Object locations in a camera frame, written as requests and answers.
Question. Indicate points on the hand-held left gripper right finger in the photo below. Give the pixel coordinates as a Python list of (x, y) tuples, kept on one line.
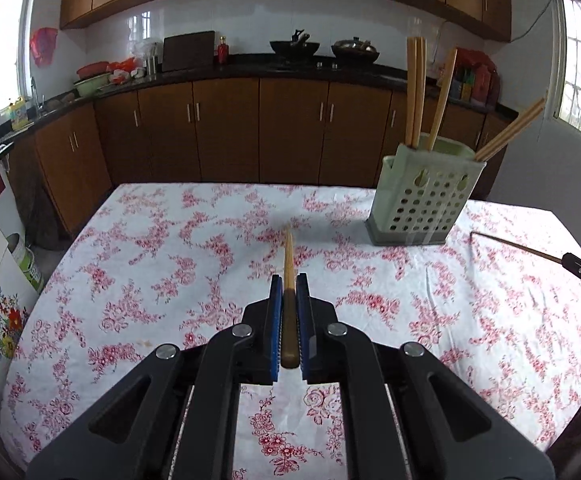
[(306, 340)]

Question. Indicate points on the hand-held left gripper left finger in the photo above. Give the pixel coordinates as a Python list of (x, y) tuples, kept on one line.
[(273, 340)]

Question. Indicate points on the dark brown chopstick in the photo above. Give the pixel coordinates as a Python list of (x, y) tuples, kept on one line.
[(515, 246)]

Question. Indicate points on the green perforated chopstick holder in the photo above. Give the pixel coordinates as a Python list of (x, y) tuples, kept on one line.
[(410, 210)]

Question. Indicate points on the red floral white tablecloth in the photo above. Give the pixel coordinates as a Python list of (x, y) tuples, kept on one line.
[(145, 285)]

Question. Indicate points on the brown lower kitchen cabinets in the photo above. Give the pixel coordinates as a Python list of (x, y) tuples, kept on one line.
[(225, 130)]

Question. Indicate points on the red bag of seasonings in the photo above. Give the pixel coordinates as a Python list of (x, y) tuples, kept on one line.
[(475, 77)]

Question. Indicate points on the white bucket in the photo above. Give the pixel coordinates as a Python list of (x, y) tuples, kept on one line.
[(28, 265)]

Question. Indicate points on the black kitchen countertop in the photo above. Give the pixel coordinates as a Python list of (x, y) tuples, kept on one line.
[(250, 67)]

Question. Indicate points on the gas stove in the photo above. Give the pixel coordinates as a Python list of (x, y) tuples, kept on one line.
[(325, 65)]

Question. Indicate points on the wok with lid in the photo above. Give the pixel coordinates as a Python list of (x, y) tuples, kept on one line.
[(355, 51)]

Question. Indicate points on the red bottle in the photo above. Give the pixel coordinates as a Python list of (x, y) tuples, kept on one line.
[(223, 51)]

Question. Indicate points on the black wok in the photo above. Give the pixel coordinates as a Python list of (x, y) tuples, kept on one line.
[(295, 46)]

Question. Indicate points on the dark cutting board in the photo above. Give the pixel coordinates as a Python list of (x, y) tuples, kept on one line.
[(188, 52)]

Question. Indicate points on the steel cup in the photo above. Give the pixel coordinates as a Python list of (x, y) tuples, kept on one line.
[(152, 65)]

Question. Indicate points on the orange plastic bag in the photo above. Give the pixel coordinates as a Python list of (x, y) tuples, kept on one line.
[(123, 69)]

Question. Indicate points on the green basin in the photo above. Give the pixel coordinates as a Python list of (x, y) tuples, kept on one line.
[(93, 85)]

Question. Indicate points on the white plastic bag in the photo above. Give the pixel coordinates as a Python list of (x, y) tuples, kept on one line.
[(146, 49)]

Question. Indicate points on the red basin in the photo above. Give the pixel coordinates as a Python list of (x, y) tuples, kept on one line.
[(93, 69)]

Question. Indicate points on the yellow detergent bottle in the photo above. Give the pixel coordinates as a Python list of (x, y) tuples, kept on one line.
[(19, 114)]

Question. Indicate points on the metal faucet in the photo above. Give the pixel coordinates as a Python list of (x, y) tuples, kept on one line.
[(35, 92)]

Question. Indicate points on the hanging red plastic bag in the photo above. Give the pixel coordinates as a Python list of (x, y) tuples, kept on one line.
[(43, 46)]

